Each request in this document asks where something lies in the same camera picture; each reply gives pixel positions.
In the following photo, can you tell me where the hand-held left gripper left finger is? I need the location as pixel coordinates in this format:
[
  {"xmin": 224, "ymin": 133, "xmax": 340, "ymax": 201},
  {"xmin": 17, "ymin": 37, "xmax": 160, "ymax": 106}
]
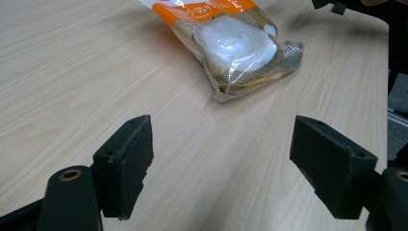
[{"xmin": 92, "ymin": 115, "xmax": 155, "ymax": 221}]

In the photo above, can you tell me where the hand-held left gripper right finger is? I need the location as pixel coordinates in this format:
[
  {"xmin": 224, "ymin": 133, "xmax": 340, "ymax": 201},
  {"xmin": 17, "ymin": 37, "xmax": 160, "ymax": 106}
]
[{"xmin": 289, "ymin": 115, "xmax": 379, "ymax": 220}]

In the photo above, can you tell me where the orange and clear snack bag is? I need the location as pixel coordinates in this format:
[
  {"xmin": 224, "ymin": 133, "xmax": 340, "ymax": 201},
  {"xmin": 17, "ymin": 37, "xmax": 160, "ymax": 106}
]
[{"xmin": 138, "ymin": 0, "xmax": 305, "ymax": 103}]

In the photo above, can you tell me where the metal stand rail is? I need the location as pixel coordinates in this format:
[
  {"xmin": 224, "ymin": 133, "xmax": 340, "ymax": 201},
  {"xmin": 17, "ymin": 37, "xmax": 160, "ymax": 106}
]
[{"xmin": 387, "ymin": 108, "xmax": 408, "ymax": 125}]

